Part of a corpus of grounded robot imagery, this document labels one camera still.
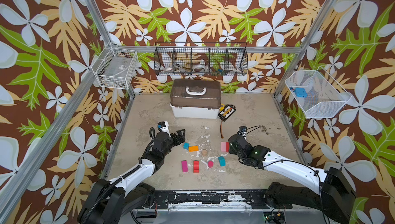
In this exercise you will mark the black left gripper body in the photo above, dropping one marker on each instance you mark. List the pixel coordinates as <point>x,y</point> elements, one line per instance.
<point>173,141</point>

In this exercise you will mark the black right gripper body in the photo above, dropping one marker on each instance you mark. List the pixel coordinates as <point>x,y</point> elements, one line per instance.
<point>234,143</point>

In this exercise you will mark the light pink block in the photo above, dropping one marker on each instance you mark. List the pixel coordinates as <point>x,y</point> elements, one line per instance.
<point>223,146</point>

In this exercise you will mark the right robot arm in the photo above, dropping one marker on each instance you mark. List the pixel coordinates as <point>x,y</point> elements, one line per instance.
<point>325,190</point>

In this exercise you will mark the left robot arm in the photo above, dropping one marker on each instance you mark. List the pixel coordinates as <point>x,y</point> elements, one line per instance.
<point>109,200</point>

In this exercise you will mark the teal small block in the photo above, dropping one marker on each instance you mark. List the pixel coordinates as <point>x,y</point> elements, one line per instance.
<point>186,145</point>

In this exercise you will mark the orange block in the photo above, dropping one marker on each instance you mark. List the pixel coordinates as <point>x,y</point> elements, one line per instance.
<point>194,148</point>

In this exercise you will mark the magenta rectangular block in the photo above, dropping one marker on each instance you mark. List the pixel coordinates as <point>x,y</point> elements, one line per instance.
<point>184,166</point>

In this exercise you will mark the teal rectangular block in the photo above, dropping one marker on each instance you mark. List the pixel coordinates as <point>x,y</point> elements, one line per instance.
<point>221,161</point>

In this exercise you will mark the red arch block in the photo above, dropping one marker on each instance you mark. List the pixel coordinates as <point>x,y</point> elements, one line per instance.
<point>196,167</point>

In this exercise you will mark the black battery pack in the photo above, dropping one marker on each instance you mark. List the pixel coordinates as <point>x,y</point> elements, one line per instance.
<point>226,112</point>

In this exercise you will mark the white box with brown lid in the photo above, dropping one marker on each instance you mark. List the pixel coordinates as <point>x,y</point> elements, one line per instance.
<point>195,99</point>

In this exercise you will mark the blue device in basket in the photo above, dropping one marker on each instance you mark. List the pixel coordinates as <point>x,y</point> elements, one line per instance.
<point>300,92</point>

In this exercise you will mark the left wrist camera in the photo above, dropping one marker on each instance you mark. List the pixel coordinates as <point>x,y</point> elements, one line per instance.
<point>163,126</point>

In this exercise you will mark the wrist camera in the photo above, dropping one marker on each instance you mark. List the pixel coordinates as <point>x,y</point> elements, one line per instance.
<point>163,126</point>
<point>242,130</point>

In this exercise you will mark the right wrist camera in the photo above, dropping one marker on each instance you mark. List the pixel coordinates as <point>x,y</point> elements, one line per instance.
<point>242,130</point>

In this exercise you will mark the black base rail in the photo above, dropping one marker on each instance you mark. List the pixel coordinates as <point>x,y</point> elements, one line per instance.
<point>249,199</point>

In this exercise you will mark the white wire basket left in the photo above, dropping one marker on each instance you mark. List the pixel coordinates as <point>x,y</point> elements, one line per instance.
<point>115,67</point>

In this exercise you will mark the white wire basket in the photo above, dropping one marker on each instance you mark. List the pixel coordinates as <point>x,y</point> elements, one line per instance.
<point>115,67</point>
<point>326,97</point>

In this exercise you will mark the white wire basket right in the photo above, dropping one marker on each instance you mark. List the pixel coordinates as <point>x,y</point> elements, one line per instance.
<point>326,97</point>

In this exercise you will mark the black wire basket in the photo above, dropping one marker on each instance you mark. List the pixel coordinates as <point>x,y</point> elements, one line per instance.
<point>200,58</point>

